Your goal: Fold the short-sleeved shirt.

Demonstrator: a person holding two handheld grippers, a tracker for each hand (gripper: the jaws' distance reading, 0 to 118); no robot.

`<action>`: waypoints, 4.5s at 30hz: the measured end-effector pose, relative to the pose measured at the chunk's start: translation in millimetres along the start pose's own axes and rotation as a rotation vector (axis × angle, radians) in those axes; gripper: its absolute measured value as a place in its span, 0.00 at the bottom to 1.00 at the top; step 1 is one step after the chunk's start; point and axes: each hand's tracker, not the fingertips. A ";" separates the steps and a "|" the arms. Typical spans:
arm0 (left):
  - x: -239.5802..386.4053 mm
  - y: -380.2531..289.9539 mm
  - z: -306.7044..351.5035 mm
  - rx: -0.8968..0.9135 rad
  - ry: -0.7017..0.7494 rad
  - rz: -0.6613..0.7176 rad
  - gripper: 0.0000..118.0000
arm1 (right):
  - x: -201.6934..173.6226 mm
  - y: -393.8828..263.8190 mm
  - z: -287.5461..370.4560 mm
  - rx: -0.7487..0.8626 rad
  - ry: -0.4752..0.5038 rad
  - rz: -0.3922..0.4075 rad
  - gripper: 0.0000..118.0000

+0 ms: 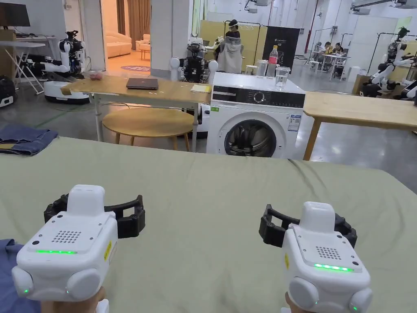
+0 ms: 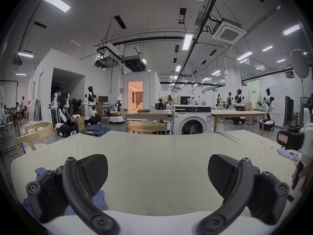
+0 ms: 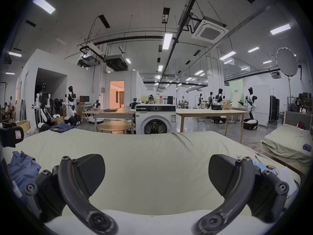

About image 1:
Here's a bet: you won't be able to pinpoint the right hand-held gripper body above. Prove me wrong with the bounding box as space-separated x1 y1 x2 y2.
281 201 373 313

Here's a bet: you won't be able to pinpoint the dark blue shirt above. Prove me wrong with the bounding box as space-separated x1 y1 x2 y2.
0 239 41 313

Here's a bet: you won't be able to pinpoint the cream sofa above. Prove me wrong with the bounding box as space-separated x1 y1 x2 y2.
107 29 132 59

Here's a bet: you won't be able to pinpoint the white robot with black head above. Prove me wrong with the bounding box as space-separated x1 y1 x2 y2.
27 30 91 105

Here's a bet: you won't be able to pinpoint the round wooden table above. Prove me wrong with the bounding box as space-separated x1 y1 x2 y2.
102 107 194 152

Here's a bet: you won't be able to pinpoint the white folding table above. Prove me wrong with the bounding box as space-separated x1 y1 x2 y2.
0 42 46 95

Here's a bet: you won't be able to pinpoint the long wooden table with laptop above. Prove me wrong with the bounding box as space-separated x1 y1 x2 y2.
60 77 212 144

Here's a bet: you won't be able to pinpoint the white desk with monitor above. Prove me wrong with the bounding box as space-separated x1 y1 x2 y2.
0 0 57 79

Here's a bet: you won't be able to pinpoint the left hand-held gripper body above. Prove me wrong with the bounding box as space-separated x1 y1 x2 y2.
12 184 119 313

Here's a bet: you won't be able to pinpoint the cream armchair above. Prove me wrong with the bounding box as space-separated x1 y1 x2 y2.
135 34 151 52

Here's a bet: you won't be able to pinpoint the white washing machine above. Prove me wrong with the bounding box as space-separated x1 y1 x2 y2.
206 45 306 159

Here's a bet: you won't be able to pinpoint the blue denim jeans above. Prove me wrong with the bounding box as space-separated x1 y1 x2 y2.
0 125 59 157

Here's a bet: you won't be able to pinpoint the plain wooden table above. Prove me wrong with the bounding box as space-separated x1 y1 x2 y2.
303 91 417 161

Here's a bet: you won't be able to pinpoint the black standing banner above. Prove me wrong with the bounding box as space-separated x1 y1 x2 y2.
263 26 300 71

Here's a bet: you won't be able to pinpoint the white humanoid robot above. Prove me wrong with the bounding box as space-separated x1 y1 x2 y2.
361 27 417 99

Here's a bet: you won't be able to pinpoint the bed with pale green sheet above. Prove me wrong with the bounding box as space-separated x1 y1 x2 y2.
0 136 417 313

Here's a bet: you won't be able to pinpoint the person's left hand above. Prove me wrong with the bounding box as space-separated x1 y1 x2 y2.
39 287 107 313

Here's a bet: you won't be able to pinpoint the black clothes rack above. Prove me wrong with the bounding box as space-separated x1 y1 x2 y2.
223 20 263 74

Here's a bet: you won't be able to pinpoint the group of people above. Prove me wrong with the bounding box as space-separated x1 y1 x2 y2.
312 42 351 57

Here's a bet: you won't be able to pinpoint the black robot with white shoulders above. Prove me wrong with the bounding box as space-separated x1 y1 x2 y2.
171 42 219 139

